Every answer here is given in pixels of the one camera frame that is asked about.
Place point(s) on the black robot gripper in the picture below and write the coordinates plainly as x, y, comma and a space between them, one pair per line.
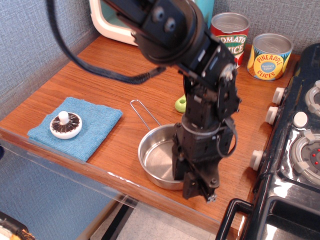
196, 154

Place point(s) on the small stainless steel pot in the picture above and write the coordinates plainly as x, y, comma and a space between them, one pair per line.
155, 154

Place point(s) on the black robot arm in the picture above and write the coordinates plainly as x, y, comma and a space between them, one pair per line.
173, 33

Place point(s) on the black toy stove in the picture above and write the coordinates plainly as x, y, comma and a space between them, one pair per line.
286, 203

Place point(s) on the blue folded cloth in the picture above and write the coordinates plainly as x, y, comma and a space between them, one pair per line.
98, 121

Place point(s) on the white toy mushroom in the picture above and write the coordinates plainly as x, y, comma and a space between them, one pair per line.
66, 125

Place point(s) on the pineapple slices can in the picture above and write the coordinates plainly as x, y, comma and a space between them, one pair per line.
269, 56

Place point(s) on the tomato sauce can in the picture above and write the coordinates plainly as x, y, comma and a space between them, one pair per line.
232, 29

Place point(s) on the teal toy microwave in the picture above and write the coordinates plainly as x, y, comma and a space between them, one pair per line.
105, 20

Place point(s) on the green handled grey spatula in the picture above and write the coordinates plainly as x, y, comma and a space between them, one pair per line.
180, 104

